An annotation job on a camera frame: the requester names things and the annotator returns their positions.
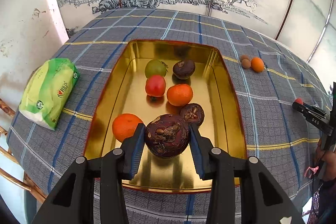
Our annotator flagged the small red cherry tomato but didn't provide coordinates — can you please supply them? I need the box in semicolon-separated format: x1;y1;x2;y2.
295;98;303;105

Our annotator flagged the small orange kumquat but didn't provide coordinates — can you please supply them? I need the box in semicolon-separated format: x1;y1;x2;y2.
251;57;264;73

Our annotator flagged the brown longan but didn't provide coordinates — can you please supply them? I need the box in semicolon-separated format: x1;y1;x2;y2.
241;59;251;69
240;55;249;61

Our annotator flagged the orange mandarin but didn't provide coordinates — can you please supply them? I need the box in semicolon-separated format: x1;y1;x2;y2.
112;113;143;143
166;84;194;106

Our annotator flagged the small dark mangosteen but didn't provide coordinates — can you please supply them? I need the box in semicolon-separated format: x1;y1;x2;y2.
180;103;205;127

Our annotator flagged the large dark mangosteen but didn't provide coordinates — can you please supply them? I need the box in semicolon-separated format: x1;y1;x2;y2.
144;114;190;159

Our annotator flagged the dark purple passion fruit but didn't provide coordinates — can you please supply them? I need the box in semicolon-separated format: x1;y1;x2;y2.
173;60;195;80

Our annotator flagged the right hand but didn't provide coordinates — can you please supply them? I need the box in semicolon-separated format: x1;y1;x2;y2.
314;139;336;181

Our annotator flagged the blue plaid tablecloth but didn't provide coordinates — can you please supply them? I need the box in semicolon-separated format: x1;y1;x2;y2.
7;8;332;209

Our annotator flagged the wooden chair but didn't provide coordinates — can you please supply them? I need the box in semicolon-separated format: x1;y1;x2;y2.
0;100;47;203

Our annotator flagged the green tissue pack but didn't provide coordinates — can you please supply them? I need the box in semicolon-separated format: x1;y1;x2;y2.
19;58;80;130

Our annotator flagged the gold rectangular tin tray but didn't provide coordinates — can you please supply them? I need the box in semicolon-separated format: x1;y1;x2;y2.
83;39;248;195

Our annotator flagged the green round fruit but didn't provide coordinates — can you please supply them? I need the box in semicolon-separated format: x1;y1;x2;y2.
145;60;167;79

